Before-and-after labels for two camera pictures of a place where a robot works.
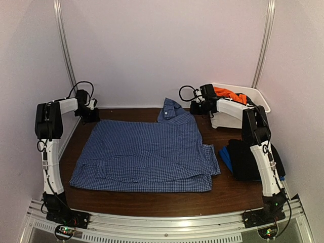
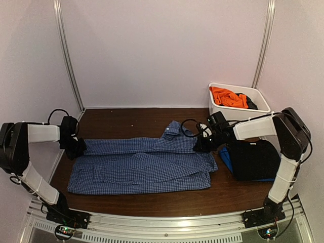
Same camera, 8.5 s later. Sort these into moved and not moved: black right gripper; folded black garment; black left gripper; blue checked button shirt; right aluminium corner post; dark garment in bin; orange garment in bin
Moved: black right gripper; blue checked button shirt; black left gripper
Not moved: orange garment in bin; folded black garment; right aluminium corner post; dark garment in bin
